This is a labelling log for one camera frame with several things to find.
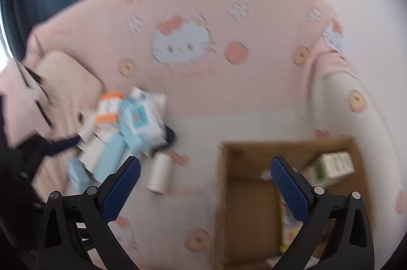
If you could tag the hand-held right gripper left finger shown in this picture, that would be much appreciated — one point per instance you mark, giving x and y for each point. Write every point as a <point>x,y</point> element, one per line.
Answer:
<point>124,187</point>

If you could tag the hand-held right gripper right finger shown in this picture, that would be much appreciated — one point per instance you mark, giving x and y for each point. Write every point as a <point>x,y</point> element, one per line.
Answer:
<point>291,190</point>

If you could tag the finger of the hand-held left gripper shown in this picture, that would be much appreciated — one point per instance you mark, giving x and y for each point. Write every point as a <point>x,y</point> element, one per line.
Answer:
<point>170,134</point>
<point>60,146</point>

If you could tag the blue baby wipes packet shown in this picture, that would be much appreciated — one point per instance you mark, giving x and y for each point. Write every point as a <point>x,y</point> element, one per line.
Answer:
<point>138,120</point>

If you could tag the pile of white paper rolls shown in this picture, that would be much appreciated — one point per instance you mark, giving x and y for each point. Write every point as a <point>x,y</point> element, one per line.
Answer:
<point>159,173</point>

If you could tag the brown cardboard box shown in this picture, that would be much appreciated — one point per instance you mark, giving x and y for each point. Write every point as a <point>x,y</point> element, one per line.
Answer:
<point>248,203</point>

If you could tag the small light blue box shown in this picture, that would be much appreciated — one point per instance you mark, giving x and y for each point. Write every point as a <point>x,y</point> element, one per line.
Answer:
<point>78,174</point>

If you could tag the white paper box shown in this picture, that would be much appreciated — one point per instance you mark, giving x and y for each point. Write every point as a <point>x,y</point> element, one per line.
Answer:
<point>157,101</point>

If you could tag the yellow colourful packet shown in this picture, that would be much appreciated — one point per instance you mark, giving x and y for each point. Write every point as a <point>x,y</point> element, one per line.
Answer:
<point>291,231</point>

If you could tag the white green carton box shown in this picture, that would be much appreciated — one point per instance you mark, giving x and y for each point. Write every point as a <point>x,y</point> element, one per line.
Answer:
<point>334,166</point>

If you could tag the orange white box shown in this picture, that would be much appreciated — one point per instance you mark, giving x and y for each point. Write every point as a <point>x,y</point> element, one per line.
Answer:
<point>109,111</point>

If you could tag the beige cushion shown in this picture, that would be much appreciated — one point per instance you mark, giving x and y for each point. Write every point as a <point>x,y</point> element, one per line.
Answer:
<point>66,76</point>

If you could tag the pink printed blanket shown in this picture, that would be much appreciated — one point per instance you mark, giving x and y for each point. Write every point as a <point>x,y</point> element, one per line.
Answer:
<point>254,66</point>

